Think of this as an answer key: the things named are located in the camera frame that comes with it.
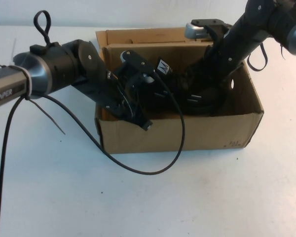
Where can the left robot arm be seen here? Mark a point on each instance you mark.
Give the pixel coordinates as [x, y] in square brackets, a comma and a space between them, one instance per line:
[51, 71]

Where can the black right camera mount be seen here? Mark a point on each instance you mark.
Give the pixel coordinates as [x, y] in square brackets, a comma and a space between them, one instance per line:
[219, 27]

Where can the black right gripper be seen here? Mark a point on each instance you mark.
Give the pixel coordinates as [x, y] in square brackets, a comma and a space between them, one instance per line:
[241, 39]

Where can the white zip tie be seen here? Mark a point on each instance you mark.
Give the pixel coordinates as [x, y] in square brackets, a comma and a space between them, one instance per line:
[27, 84]

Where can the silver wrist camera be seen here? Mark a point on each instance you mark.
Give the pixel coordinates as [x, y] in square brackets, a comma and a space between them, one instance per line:
[148, 78]
[195, 30]

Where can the brown cardboard shoe box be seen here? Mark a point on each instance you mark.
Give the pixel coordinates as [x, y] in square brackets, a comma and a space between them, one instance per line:
[175, 138]

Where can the black knit sneaker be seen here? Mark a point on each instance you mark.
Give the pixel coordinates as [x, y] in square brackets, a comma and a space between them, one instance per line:
[158, 103]

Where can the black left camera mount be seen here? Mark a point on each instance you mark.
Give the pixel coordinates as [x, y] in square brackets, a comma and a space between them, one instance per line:
[135, 64]

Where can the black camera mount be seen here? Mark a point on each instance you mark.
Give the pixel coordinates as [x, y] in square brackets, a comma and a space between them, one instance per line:
[135, 64]
[219, 27]

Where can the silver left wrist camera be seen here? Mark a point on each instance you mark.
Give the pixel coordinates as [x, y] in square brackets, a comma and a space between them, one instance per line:
[148, 78]

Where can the black zip tie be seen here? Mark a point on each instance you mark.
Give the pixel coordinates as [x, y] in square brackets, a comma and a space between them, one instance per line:
[49, 118]

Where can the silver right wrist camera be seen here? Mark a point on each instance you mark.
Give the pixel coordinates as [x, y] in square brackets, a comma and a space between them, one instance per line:
[195, 30]

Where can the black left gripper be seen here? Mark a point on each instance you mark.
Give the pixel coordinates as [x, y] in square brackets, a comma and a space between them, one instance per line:
[108, 93]

